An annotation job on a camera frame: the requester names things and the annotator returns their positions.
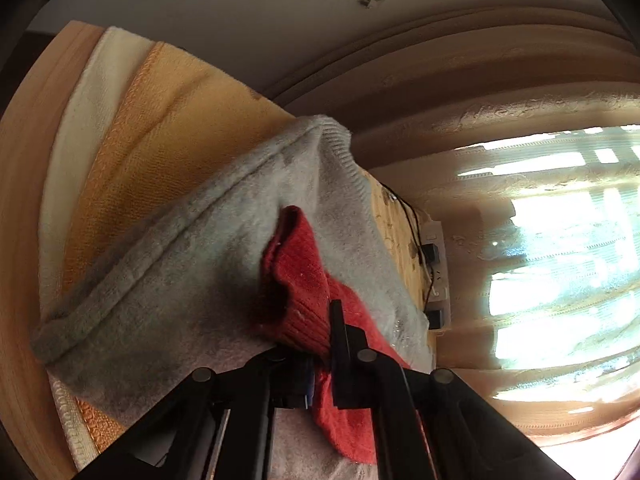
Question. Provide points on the white power strip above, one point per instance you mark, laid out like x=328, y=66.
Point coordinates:
x=442, y=280

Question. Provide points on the yellow paw print blanket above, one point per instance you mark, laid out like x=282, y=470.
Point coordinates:
x=165, y=125

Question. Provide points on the light grey knit sweater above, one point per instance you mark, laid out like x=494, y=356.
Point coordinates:
x=190, y=270

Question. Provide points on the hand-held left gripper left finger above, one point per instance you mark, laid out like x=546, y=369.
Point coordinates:
x=290, y=390

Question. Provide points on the red knit sweater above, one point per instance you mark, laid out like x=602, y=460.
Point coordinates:
x=300, y=280

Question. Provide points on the cream patterned curtain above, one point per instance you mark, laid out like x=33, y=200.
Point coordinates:
x=500, y=110

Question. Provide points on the black power adapter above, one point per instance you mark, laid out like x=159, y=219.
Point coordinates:
x=434, y=319
x=431, y=253

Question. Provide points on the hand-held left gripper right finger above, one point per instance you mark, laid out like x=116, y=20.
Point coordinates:
x=340, y=350

